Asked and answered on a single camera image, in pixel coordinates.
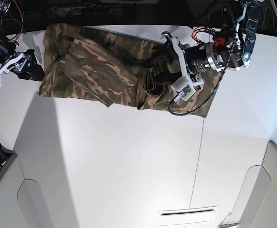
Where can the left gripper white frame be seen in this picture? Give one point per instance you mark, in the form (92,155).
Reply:
(167,53)

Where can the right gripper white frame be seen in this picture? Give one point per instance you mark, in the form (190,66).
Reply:
(23,64)

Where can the camouflage T-shirt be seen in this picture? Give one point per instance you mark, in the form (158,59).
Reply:
(84,63)

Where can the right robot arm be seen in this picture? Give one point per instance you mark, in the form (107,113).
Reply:
(16,13)

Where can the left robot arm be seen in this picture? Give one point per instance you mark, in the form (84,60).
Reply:
(229,48)

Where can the black power strip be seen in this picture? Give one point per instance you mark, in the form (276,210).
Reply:
(81,10)

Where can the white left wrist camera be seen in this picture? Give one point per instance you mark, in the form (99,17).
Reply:
(184,89)

